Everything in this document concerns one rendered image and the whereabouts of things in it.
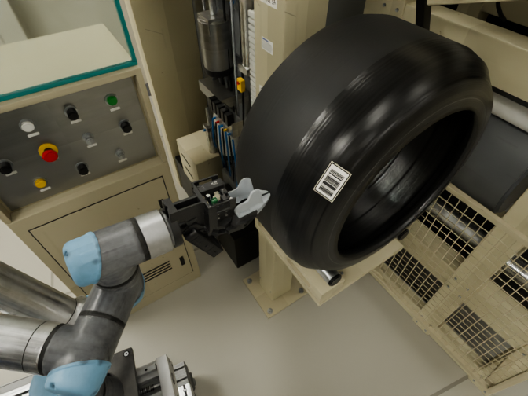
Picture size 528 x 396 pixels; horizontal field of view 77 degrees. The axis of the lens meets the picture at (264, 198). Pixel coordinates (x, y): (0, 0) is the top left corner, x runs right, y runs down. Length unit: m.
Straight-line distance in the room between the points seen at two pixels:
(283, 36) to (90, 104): 0.63
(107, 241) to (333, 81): 0.45
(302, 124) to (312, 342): 1.40
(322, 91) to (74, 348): 0.56
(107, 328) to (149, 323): 1.36
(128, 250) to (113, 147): 0.76
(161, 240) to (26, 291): 0.41
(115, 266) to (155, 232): 0.08
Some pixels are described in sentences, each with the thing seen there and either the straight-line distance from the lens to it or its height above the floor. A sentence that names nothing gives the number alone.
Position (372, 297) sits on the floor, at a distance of 2.01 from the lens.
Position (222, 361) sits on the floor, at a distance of 1.82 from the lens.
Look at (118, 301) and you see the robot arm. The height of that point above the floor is 1.23.
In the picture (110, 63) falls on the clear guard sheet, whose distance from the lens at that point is 1.11.
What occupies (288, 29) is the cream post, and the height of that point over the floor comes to 1.44.
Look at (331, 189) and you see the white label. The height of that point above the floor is 1.33.
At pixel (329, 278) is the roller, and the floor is 0.92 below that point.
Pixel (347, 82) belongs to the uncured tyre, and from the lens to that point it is 0.61.
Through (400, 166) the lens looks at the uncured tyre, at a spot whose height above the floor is 1.03.
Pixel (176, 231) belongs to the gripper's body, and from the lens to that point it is 0.56.
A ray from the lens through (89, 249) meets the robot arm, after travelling 0.55.
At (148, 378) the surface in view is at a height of 0.66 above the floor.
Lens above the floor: 1.74
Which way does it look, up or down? 49 degrees down
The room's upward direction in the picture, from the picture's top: straight up
